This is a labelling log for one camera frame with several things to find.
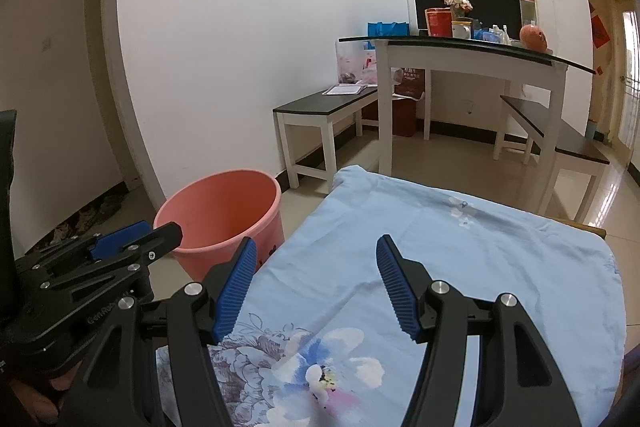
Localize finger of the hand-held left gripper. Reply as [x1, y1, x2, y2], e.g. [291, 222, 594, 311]
[37, 222, 183, 303]
[15, 221, 153, 279]

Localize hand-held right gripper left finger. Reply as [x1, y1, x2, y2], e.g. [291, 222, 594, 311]
[57, 236, 258, 427]

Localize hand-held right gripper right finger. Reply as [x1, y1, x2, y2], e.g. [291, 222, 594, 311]
[375, 234, 583, 427]

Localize pink plastic bucket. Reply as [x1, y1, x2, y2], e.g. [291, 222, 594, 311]
[152, 168, 286, 282]

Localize person's left hand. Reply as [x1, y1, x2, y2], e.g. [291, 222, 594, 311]
[7, 363, 76, 425]

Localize dark patterned cloth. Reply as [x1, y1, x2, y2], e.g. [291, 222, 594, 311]
[47, 193, 125, 244]

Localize floral light blue blanket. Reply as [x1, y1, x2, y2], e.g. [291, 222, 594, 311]
[155, 164, 627, 427]

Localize dark red bin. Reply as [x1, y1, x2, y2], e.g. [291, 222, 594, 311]
[390, 67, 427, 138]

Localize dark-top white bench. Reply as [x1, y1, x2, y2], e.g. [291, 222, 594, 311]
[492, 94, 612, 225]
[272, 84, 381, 195]

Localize paper sheets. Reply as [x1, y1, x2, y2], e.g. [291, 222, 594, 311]
[322, 83, 368, 96]

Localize clear plastic storage box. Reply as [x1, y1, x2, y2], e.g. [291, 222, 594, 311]
[334, 43, 378, 85]

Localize glass-top white table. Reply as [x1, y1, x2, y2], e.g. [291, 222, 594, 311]
[338, 34, 597, 218]

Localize blue bag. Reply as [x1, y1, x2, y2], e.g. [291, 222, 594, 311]
[367, 22, 408, 38]

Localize red box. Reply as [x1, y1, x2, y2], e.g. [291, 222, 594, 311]
[425, 8, 453, 38]

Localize pomegranate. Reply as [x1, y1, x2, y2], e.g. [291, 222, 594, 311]
[519, 24, 549, 52]

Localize black monitor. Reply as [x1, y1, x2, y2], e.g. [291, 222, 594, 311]
[411, 0, 523, 38]

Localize door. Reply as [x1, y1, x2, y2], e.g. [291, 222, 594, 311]
[617, 4, 640, 168]

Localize large red wall decoration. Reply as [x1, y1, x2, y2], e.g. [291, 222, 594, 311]
[591, 14, 612, 50]

